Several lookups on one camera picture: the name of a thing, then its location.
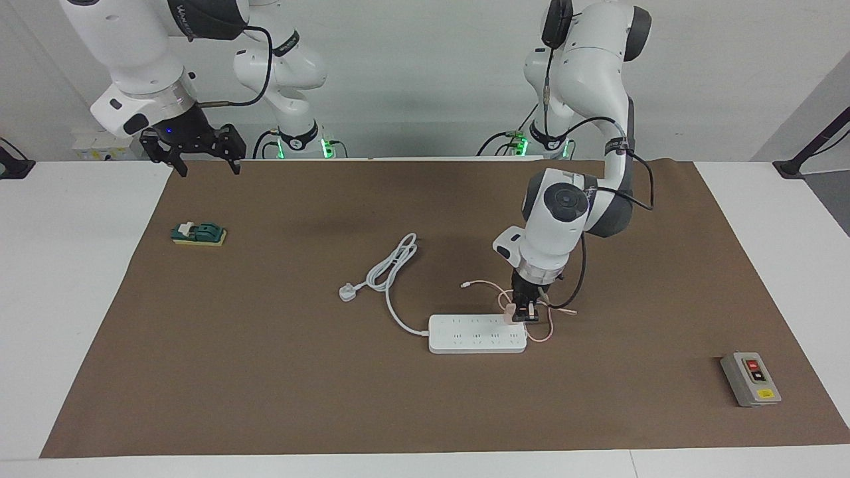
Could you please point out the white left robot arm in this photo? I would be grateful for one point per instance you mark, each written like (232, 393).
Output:
(564, 212)

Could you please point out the black clamp stand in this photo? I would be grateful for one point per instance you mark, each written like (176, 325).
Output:
(13, 166)
(810, 143)

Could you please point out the pink charger block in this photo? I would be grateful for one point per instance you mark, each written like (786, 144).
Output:
(509, 315)

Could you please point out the brown table mat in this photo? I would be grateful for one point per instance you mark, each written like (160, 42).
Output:
(332, 398)

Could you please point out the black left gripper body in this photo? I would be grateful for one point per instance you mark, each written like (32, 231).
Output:
(530, 291)

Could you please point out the grey on-off switch box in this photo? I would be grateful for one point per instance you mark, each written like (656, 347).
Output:
(750, 380)

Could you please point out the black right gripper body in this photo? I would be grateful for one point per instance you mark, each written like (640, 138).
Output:
(189, 133)

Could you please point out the white power strip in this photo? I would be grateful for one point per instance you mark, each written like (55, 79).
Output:
(478, 334)

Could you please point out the white wall socket box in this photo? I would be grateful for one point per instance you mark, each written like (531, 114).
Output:
(99, 145)

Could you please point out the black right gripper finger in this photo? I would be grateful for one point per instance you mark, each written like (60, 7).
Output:
(236, 146)
(151, 147)

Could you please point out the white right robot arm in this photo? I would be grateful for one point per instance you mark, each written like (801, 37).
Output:
(133, 53)

